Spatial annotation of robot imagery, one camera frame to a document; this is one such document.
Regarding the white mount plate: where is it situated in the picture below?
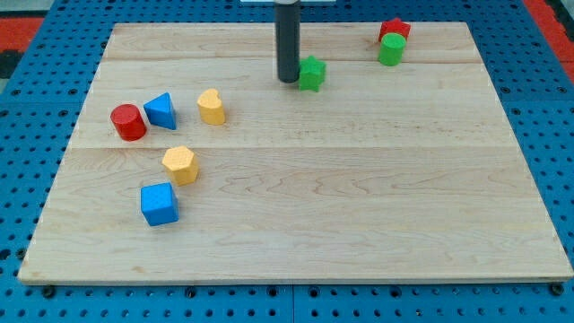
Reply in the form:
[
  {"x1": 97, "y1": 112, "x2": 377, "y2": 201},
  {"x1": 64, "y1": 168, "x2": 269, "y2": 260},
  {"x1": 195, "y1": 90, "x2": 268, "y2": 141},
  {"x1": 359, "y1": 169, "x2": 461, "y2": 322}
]
[{"x1": 239, "y1": 0, "x2": 335, "y2": 4}]

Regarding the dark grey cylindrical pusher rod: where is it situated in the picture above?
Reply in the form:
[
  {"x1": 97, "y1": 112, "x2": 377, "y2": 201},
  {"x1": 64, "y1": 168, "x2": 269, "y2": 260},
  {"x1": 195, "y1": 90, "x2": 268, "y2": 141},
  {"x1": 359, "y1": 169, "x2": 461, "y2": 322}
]
[{"x1": 274, "y1": 0, "x2": 300, "y2": 83}]

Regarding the green star block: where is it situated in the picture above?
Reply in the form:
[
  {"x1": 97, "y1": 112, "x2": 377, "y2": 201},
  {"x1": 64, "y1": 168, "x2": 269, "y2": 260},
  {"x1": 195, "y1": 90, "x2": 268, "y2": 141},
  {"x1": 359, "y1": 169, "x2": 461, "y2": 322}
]
[{"x1": 299, "y1": 56, "x2": 326, "y2": 92}]

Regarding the red star block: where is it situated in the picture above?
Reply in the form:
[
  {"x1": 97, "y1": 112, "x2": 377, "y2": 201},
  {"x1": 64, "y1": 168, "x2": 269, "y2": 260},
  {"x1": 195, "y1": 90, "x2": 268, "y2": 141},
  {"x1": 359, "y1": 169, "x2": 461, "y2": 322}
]
[{"x1": 378, "y1": 17, "x2": 411, "y2": 42}]

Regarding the green cylinder block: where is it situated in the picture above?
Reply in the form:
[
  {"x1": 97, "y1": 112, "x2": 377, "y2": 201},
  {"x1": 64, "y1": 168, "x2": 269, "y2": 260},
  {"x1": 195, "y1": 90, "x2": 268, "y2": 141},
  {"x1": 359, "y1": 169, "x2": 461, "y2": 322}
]
[{"x1": 378, "y1": 32, "x2": 406, "y2": 66}]

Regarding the yellow heart block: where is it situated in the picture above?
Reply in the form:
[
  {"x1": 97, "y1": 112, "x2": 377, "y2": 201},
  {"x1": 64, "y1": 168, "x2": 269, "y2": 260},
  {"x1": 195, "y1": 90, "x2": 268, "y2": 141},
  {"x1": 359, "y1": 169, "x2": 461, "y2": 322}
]
[{"x1": 196, "y1": 88, "x2": 226, "y2": 126}]

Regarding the blue triangle block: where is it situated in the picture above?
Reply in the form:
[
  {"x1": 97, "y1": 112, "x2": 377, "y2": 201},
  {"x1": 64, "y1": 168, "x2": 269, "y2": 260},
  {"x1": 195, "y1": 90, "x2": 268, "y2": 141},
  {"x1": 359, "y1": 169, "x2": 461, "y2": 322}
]
[{"x1": 143, "y1": 92, "x2": 177, "y2": 130}]

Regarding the light wooden board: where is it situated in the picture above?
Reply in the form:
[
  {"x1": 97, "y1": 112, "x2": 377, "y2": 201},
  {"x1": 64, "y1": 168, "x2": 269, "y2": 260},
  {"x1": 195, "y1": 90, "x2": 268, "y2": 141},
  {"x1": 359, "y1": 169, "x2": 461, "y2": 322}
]
[{"x1": 19, "y1": 22, "x2": 573, "y2": 286}]

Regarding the yellow hexagon block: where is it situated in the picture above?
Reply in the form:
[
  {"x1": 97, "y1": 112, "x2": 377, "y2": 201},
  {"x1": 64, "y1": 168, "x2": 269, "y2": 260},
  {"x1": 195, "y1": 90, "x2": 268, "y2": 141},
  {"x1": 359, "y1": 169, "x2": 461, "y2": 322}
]
[{"x1": 161, "y1": 146, "x2": 199, "y2": 186}]

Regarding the red cylinder block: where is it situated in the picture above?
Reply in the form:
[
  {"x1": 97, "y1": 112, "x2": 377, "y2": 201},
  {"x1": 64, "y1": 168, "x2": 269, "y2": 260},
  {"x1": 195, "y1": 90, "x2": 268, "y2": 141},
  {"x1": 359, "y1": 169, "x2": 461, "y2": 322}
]
[{"x1": 110, "y1": 104, "x2": 147, "y2": 141}]

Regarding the blue cube block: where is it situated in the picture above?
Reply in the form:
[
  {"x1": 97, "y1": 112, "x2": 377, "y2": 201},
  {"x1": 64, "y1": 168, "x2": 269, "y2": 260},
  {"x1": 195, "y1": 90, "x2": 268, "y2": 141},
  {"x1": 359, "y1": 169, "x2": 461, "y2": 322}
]
[{"x1": 140, "y1": 182, "x2": 179, "y2": 226}]

